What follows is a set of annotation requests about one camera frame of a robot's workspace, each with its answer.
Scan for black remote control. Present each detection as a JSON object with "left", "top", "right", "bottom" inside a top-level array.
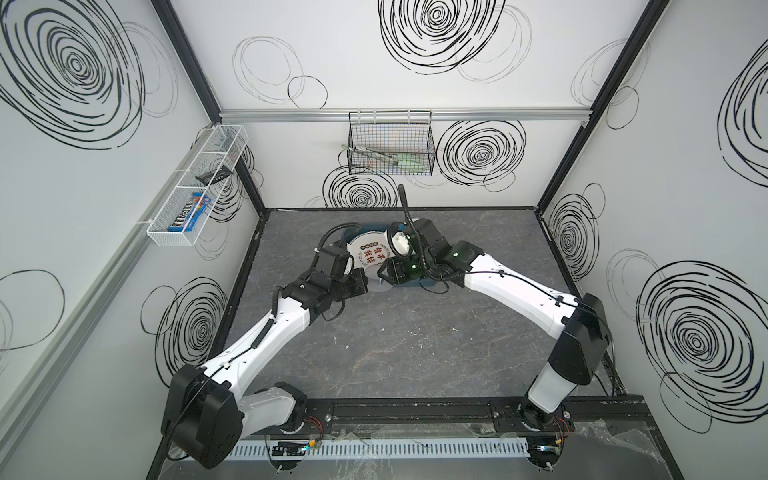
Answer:
[{"left": 195, "top": 165, "right": 232, "bottom": 186}]

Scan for green item in basket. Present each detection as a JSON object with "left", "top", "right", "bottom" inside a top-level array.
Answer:
[{"left": 395, "top": 153, "right": 431, "bottom": 174}]

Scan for teal plastic bin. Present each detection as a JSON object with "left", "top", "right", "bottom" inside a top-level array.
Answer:
[{"left": 337, "top": 222, "right": 438, "bottom": 292}]

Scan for black mounting rail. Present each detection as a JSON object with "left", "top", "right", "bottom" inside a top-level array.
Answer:
[{"left": 170, "top": 395, "right": 652, "bottom": 434}]

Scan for white plate red symbols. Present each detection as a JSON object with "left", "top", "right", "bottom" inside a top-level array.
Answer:
[{"left": 347, "top": 231, "right": 391, "bottom": 278}]

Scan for white wire shelf basket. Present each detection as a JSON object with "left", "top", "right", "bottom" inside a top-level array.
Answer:
[{"left": 147, "top": 124, "right": 248, "bottom": 247}]

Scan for blue candy packet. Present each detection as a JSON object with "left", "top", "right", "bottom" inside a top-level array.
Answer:
[{"left": 167, "top": 193, "right": 211, "bottom": 233}]

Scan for metal tongs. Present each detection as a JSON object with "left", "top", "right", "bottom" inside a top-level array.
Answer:
[{"left": 341, "top": 144, "right": 400, "bottom": 165}]

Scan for white slotted cable duct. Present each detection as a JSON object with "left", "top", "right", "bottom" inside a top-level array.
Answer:
[{"left": 226, "top": 438, "right": 530, "bottom": 461}]

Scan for black wire basket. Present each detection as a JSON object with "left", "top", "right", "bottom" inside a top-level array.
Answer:
[{"left": 344, "top": 109, "right": 437, "bottom": 176}]

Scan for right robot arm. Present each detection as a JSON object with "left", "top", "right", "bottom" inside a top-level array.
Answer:
[{"left": 379, "top": 219, "right": 611, "bottom": 431}]

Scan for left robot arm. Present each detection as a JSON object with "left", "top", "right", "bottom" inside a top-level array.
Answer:
[{"left": 160, "top": 245, "right": 367, "bottom": 469}]

